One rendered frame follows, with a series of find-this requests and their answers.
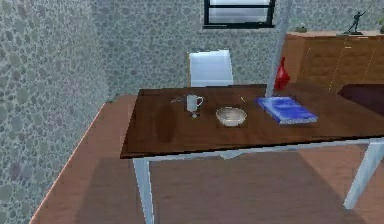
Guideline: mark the white mug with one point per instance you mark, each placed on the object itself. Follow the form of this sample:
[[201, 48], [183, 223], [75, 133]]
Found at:
[[192, 102]]

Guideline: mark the dark brown wooden table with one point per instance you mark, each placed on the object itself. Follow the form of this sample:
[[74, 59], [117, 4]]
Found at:
[[186, 133]]

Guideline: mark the beige bowl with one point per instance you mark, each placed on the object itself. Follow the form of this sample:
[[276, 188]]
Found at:
[[231, 116]]

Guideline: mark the white chair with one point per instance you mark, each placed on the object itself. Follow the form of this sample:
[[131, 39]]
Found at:
[[210, 68]]

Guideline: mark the thin pencil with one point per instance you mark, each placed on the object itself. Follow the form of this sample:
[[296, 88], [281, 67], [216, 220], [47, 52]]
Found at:
[[242, 99]]

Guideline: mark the blue book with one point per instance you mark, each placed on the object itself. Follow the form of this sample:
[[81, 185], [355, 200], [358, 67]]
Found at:
[[286, 110]]

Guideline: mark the red vase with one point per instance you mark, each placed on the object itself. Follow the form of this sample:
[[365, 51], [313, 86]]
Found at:
[[282, 77]]

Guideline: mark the black framed window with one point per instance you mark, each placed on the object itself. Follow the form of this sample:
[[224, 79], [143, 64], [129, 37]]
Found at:
[[238, 13]]

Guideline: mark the light wooden sideboard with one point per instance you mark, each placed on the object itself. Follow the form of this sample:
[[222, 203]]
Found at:
[[336, 60]]

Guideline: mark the dark figure statue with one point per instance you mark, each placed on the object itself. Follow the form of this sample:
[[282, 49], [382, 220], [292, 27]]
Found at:
[[355, 23]]

